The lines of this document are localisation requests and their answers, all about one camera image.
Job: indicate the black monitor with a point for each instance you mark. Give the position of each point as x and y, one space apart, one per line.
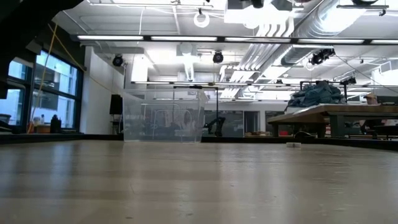
387 99

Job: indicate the long ceiling light strip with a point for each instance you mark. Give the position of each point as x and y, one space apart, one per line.
258 39
384 41
183 38
110 37
331 41

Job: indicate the silver ventilation duct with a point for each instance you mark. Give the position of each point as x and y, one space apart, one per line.
314 21

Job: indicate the black loudspeaker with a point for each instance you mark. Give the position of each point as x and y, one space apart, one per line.
115 104

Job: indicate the dark-framed glass window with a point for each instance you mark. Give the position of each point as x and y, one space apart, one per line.
56 87

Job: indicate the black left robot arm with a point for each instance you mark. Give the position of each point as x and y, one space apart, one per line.
18 25

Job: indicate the black spare robot arm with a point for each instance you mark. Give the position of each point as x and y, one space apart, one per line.
217 123

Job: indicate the clear plastic container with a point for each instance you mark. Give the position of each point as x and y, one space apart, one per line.
164 118

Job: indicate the white tape roll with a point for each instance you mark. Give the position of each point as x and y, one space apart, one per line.
293 144

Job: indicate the black bottle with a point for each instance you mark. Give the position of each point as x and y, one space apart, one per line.
55 124

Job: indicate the black ceiling spotlight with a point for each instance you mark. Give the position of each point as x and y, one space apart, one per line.
321 56
218 57
117 60

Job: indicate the person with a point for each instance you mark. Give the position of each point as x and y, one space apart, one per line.
370 98

